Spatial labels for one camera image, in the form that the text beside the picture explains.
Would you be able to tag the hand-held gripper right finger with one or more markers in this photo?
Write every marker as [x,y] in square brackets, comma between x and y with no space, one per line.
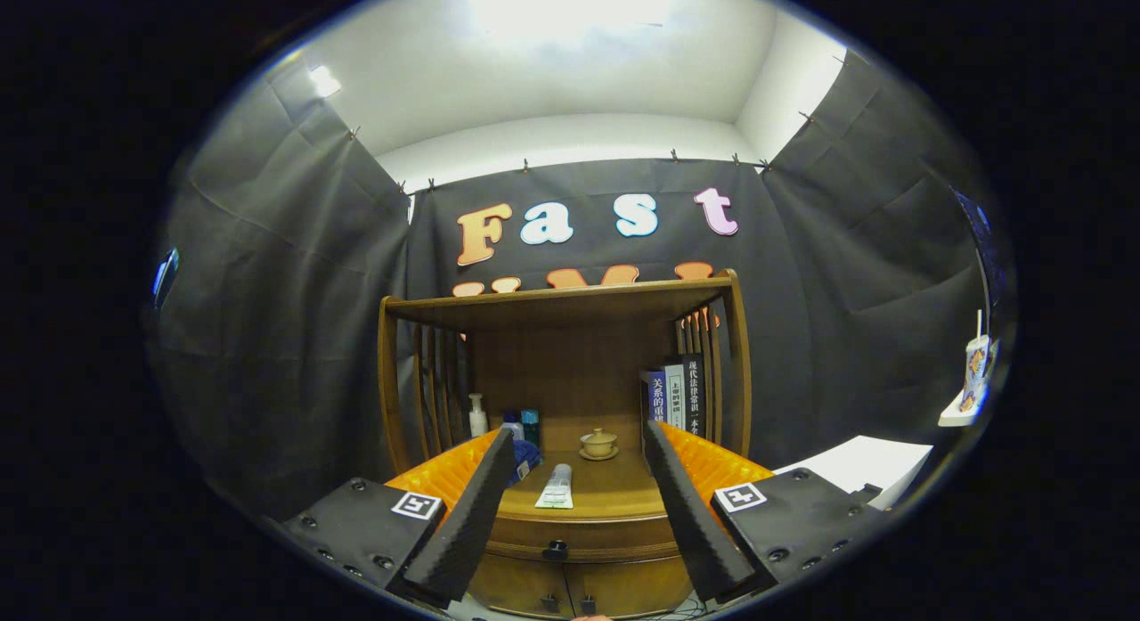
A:
[690,514]

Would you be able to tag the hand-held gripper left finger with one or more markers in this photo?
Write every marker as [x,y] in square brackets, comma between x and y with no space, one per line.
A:
[463,518]

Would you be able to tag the wooden drawer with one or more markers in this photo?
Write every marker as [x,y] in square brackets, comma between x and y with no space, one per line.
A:
[614,541]

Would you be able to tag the white tube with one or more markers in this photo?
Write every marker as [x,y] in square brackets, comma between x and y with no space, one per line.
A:
[555,492]

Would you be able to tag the wooden countertop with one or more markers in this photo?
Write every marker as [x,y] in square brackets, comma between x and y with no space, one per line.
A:
[606,487]

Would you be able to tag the wooden cabinet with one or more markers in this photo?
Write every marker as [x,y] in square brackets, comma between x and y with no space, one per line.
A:
[570,380]

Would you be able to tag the blue folded towel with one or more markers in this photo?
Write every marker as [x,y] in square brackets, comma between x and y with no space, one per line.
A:
[525,456]

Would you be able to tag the white pump bottle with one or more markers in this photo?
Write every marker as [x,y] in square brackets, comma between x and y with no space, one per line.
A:
[477,422]

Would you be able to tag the white bottle with blue cap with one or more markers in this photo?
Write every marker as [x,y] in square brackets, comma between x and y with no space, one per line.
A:
[512,429]

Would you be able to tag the beige lidded teacup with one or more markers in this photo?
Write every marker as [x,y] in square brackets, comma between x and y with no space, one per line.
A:
[598,444]

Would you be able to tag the teal box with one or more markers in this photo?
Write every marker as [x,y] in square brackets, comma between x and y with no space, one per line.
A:
[530,420]

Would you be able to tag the book with blue spine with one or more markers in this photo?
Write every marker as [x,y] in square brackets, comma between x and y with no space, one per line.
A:
[657,398]

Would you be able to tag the book with white spine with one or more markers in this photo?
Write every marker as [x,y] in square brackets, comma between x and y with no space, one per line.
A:
[674,394]

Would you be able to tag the book with black spine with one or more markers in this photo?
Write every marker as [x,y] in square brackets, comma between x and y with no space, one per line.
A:
[693,389]

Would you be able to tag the white table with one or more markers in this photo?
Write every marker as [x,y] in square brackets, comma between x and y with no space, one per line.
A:
[855,465]

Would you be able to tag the black clip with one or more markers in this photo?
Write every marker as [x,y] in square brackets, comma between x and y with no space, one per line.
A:
[866,493]

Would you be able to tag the black backdrop cloth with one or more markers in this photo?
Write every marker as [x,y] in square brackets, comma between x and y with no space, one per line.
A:
[267,336]

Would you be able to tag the small white shelf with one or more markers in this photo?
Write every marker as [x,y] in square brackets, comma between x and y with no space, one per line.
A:
[957,418]

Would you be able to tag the patterned drink cup with straw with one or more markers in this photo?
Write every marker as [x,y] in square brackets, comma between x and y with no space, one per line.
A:
[976,371]

